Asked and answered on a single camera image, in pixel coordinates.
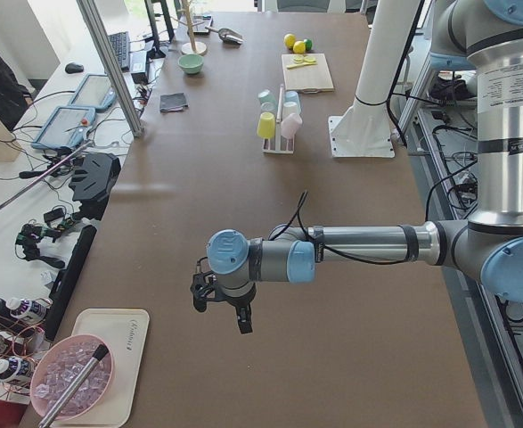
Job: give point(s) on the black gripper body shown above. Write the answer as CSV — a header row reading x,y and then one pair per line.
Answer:
x,y
235,302

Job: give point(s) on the pink cup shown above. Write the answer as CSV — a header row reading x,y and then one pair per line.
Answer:
x,y
291,125

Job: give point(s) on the green cup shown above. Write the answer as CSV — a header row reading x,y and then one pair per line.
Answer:
x,y
266,96

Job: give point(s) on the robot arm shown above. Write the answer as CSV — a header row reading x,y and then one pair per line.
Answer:
x,y
487,246

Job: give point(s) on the yellow cup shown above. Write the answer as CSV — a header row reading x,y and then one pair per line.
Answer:
x,y
266,125

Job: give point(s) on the grey cup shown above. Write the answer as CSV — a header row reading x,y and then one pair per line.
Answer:
x,y
268,107

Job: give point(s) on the cream white cup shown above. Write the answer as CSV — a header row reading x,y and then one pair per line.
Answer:
x,y
288,108

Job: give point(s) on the light blue cup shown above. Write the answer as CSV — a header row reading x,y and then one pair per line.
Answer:
x,y
292,97

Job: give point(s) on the pink bowl with ice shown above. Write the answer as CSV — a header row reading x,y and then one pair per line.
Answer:
x,y
59,366

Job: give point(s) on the grey folded cloth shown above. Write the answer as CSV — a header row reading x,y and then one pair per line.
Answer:
x,y
172,102

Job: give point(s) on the blue teach pendant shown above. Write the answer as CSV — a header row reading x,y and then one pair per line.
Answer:
x,y
65,128
95,91

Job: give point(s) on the green bowl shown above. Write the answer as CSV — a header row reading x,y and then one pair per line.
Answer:
x,y
191,63

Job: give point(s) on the wooden cutting board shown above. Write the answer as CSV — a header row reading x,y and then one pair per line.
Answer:
x,y
309,79

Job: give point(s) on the yellow plastic knife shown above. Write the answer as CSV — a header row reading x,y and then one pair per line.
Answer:
x,y
294,66

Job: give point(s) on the wooden mug tree stand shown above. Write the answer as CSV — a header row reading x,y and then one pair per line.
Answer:
x,y
193,46

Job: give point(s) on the metal scoop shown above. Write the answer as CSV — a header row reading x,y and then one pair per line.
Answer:
x,y
227,35

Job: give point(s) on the black computer mouse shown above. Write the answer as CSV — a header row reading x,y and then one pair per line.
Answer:
x,y
74,68

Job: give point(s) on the whole yellow lemon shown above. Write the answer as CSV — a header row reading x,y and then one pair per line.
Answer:
x,y
289,40
299,47

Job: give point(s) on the black keyboard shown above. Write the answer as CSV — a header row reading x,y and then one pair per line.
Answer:
x,y
120,44

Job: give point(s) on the green lime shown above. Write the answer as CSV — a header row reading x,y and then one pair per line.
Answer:
x,y
308,44

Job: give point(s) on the metal ice scoop handle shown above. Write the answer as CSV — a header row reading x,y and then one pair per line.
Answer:
x,y
100,352

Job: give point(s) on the white wire cup rack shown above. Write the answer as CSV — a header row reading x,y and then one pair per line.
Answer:
x,y
279,120

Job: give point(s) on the aluminium frame post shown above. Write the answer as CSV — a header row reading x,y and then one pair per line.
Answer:
x,y
95,26

